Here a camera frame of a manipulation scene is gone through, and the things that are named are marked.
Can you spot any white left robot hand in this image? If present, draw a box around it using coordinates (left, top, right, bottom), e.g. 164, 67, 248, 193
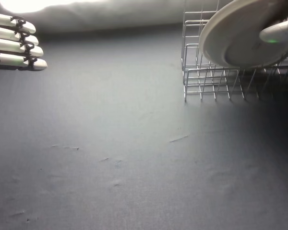
0, 12, 48, 127

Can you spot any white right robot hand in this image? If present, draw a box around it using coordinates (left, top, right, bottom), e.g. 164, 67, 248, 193
259, 11, 288, 56

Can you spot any white plate with ink print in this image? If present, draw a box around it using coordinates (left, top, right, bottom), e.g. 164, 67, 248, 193
198, 0, 288, 70

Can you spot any white sheet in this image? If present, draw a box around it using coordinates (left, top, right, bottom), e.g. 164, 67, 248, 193
0, 0, 221, 36

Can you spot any grey table cloth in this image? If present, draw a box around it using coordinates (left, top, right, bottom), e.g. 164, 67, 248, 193
0, 21, 288, 230

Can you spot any metal wire dish rack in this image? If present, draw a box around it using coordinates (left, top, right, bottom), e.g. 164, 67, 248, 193
181, 0, 288, 103

